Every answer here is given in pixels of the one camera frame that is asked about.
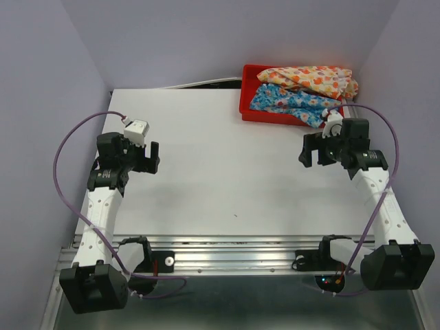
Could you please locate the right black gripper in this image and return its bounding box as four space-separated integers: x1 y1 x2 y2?
296 126 349 167

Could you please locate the blue floral skirt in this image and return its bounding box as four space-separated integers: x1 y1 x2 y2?
250 83 341 129

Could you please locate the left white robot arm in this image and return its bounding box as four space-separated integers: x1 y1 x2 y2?
59 131 160 314

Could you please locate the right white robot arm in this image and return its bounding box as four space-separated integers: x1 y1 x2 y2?
291 119 435 291

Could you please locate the orange floral skirt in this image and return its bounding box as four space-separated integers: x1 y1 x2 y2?
257 66 359 99

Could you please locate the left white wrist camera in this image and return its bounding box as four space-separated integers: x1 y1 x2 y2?
122 117 149 147

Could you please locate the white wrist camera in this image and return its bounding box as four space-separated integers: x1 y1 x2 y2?
322 109 344 138
122 117 149 147

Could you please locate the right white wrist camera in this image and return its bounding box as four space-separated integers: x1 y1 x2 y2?
322 109 344 138

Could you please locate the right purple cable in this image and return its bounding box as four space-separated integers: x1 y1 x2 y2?
321 104 399 298

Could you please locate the purple cable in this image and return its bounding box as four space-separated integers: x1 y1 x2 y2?
321 104 399 298
52 111 188 300

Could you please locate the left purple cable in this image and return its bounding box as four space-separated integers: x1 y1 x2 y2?
52 111 188 300

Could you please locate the white cable strip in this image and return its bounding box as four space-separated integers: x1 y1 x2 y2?
161 77 242 89

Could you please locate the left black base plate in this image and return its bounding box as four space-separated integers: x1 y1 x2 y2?
120 250 175 275

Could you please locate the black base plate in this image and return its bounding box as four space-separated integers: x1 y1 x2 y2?
291 250 347 272
120 250 175 275

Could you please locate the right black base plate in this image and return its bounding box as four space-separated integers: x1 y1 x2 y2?
291 250 347 272

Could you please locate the aluminium rail frame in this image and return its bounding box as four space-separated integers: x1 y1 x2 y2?
40 102 427 330

